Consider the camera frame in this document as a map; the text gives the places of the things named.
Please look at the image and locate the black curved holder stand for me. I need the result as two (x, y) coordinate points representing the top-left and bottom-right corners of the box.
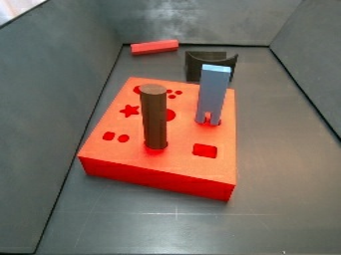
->
(184, 51), (237, 83)

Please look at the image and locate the red shape-sorter block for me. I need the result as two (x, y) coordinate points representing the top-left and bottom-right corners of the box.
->
(77, 77), (236, 201)

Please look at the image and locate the red hexagon bar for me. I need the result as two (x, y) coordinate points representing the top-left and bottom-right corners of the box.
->
(131, 39), (177, 56)

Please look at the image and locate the tall blue rectangular peg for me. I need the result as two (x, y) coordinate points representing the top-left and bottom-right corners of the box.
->
(195, 64), (231, 126)

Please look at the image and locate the dark brown cylinder peg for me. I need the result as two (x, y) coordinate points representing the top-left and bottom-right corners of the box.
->
(140, 84), (168, 149)

